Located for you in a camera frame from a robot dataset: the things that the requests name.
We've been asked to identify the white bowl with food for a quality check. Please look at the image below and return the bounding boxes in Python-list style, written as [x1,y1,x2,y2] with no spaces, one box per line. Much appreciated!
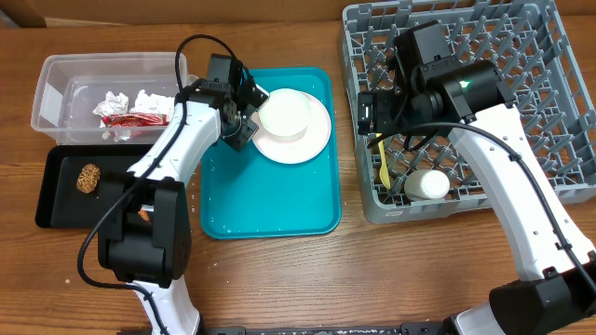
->
[258,88,311,137]

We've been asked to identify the yellow plastic spoon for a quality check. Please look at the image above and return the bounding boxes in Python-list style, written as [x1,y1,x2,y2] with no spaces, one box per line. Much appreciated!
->
[377,141,391,190]

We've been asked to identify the white plastic cup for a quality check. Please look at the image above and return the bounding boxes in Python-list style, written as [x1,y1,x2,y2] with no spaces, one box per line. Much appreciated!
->
[404,169,451,201]

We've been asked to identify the red foil wrapper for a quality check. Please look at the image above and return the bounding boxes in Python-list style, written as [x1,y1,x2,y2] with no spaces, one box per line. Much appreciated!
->
[102,113,169,127]

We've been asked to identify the white napkin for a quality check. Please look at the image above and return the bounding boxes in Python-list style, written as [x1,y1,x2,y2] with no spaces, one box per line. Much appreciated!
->
[93,89,174,142]

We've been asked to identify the orange carrot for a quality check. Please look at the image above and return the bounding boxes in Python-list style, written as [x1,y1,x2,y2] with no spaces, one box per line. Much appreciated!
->
[138,210,150,222]

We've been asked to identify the brown food scrap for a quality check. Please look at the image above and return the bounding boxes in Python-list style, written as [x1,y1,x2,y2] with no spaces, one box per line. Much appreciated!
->
[76,164,101,194]

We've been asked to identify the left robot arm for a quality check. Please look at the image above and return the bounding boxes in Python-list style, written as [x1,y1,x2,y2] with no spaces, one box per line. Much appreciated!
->
[92,75,269,334]

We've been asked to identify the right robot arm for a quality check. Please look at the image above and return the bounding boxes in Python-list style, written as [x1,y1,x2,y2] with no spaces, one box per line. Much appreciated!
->
[357,60,595,334]

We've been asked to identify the grey dishwasher rack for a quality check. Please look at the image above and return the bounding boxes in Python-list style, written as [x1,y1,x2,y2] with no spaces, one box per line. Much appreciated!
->
[343,0,595,223]

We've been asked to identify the white round plate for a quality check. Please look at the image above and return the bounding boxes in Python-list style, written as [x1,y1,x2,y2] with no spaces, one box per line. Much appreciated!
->
[251,91,332,165]

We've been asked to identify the teal serving tray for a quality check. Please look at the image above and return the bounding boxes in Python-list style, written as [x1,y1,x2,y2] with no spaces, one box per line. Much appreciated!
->
[199,67,343,240]

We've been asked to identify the clear plastic bin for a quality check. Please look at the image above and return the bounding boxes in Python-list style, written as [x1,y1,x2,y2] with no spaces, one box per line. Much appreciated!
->
[31,52,178,145]

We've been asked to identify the black plastic tray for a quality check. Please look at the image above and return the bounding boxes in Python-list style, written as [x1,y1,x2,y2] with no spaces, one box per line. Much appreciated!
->
[35,144,151,228]

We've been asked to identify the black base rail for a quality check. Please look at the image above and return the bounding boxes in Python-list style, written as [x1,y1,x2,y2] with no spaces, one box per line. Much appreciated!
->
[198,321,444,335]

